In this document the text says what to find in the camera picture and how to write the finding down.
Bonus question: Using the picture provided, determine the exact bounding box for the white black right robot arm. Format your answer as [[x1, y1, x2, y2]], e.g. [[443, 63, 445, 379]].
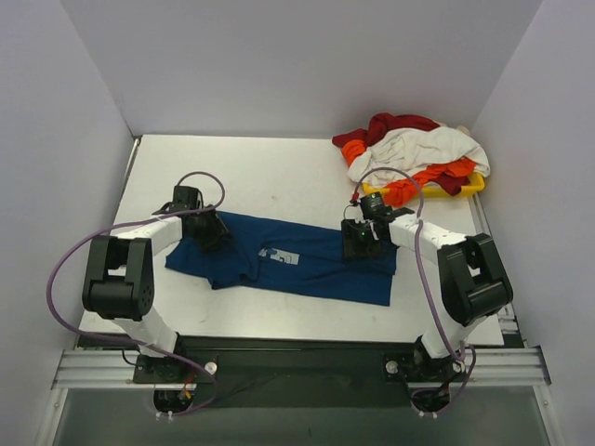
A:
[[341, 208, 513, 379]]

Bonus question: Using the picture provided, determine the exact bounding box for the aluminium mounting rail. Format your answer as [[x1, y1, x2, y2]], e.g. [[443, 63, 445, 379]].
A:
[[52, 348, 551, 389]]

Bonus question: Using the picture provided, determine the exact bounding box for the blue Mickey Mouse t-shirt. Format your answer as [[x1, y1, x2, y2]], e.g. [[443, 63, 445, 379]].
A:
[[165, 212, 397, 307]]

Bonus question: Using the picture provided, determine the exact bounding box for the dark red t-shirt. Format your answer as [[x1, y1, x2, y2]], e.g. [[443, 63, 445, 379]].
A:
[[332, 112, 449, 177]]

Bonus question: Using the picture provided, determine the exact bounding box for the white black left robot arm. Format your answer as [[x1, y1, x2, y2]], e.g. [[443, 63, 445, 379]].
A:
[[82, 185, 231, 383]]

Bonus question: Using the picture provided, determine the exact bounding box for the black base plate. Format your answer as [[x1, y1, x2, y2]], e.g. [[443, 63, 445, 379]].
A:
[[132, 336, 470, 410]]

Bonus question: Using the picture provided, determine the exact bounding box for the yellow plastic bin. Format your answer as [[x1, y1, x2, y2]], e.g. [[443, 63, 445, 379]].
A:
[[362, 172, 485, 202]]

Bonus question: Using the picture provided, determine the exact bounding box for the white t-shirt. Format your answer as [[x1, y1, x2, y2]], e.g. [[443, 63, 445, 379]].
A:
[[347, 126, 491, 188]]

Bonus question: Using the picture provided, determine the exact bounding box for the orange t-shirt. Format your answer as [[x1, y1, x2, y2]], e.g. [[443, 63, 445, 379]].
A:
[[353, 158, 475, 207]]

